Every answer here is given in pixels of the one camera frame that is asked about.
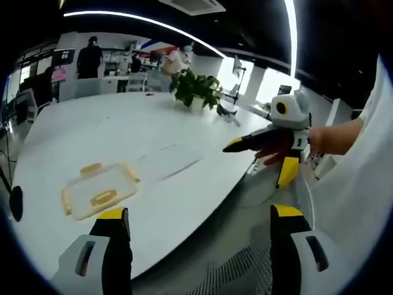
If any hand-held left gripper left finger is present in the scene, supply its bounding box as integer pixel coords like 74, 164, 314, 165
50, 207, 133, 295

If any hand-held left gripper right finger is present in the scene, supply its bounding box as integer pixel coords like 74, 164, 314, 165
269, 203, 341, 295

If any person's right hand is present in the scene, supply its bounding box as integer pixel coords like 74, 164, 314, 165
308, 125, 331, 156

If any small grey table object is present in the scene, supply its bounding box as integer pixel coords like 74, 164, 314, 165
216, 103, 243, 127

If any black stand with white board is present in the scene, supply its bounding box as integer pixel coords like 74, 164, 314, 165
228, 54, 248, 104

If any clear lid with yellow clasps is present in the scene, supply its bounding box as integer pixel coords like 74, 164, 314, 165
60, 162, 142, 222

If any person's white shirt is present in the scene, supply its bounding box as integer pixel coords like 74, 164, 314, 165
306, 54, 393, 295

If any green potted plant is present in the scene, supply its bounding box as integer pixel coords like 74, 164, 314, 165
169, 68, 224, 115

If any long ceiling light strip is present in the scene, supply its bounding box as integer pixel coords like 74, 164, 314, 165
284, 0, 298, 81
63, 10, 227, 59

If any black round object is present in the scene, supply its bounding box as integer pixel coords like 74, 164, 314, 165
8, 185, 24, 222

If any white slatted chair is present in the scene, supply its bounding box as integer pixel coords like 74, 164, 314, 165
125, 71, 148, 93

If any ceiling air vent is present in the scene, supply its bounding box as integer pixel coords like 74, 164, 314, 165
158, 0, 227, 17

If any pink lit screen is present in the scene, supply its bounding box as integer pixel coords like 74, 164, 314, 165
50, 68, 67, 83

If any black floor cable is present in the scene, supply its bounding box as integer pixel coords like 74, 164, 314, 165
0, 121, 20, 164

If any dark wall monitor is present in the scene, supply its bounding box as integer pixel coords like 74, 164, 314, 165
53, 48, 76, 66

